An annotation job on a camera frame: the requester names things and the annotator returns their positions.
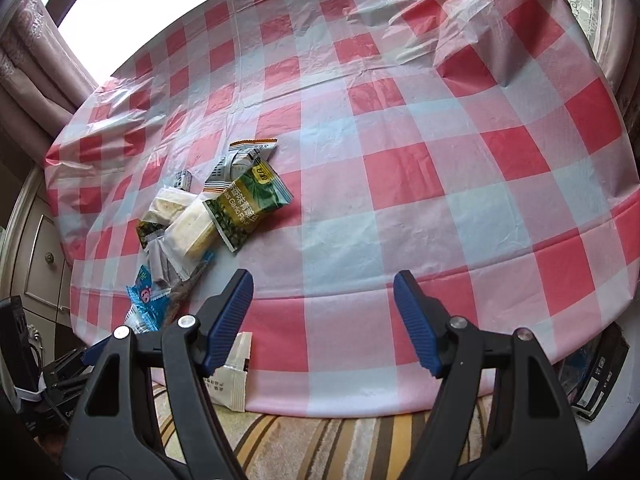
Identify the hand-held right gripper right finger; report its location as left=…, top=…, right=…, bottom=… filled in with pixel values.
left=392, top=270, right=586, bottom=480

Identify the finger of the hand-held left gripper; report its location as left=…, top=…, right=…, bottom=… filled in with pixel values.
left=44, top=375, right=93, bottom=402
left=44, top=339, right=112, bottom=376

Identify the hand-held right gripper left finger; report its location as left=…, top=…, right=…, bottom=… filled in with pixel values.
left=61, top=269, right=255, bottom=480

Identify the clear blue-edged seed packet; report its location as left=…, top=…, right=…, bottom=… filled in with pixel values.
left=165, top=252, right=216, bottom=326

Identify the white packet black print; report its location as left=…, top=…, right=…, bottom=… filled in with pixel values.
left=202, top=331, right=253, bottom=413

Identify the grey white snack packet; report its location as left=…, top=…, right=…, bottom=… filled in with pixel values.
left=147, top=240, right=173, bottom=286

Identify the white pastry snack packet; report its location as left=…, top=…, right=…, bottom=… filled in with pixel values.
left=164, top=200, right=223, bottom=281
left=141, top=186, right=201, bottom=226

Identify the small dark green packet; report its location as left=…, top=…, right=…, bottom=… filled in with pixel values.
left=136, top=220, right=166, bottom=251

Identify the green snack packet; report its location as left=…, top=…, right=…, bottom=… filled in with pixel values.
left=202, top=157, right=293, bottom=253

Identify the silver orange snack packet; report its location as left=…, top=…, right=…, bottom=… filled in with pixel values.
left=202, top=139, right=278, bottom=196

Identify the long black snack packet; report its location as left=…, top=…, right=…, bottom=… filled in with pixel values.
left=570, top=322, right=630, bottom=421

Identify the white box purple rim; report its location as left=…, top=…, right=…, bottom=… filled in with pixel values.
left=550, top=320, right=640, bottom=466

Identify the cream cabinet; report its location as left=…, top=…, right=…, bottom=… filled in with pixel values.
left=0, top=165, right=76, bottom=351

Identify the striped plush blanket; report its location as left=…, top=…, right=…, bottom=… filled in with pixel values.
left=150, top=382, right=566, bottom=480

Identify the red white checkered tablecloth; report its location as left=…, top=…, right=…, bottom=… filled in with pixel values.
left=44, top=0, right=640, bottom=418

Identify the pink curtain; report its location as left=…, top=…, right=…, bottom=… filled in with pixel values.
left=592, top=0, right=640, bottom=111
left=0, top=0, right=98, bottom=141

